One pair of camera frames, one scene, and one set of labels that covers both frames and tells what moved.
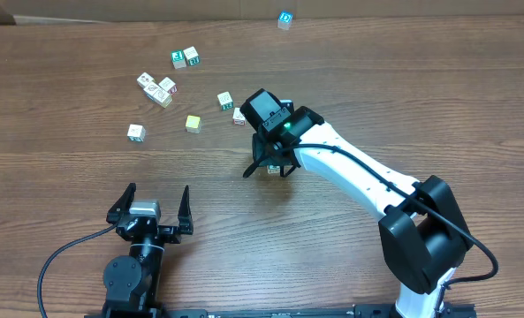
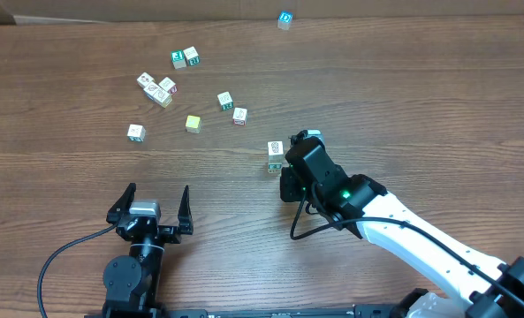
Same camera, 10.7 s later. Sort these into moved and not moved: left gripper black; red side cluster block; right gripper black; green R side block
Moved: right gripper black
Not moved: red side cluster block; green R side block; left gripper black
